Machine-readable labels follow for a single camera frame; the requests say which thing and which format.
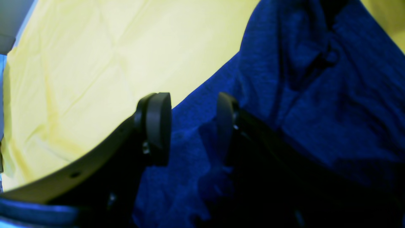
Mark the blue T-shirt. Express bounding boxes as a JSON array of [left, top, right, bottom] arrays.
[[133, 0, 404, 228]]

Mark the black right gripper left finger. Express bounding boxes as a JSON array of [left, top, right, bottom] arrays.
[[0, 92, 172, 228]]

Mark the yellow table cloth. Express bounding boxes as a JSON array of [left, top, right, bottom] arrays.
[[1, 0, 404, 191]]

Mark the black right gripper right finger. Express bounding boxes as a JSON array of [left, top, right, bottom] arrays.
[[216, 92, 404, 228]]

